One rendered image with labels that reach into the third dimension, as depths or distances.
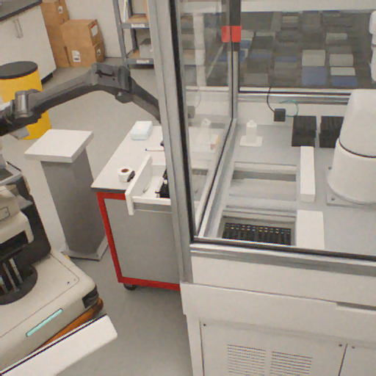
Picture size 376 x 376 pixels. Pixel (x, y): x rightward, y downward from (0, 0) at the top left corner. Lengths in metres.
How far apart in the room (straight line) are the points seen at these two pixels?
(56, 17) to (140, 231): 4.32
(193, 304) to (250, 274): 0.22
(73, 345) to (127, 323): 1.52
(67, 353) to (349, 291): 0.69
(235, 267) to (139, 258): 1.15
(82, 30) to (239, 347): 5.03
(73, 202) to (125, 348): 0.87
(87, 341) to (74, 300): 1.35
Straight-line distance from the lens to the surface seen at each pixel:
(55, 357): 0.81
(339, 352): 1.37
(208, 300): 1.22
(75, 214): 2.55
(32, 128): 4.23
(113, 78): 1.38
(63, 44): 6.07
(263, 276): 1.11
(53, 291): 2.19
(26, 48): 5.33
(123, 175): 1.91
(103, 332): 0.82
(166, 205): 1.57
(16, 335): 2.11
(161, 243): 2.07
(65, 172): 2.37
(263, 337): 1.34
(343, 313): 1.21
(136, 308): 2.37
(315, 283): 1.12
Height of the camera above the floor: 1.83
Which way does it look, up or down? 35 degrees down
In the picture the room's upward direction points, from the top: 5 degrees counter-clockwise
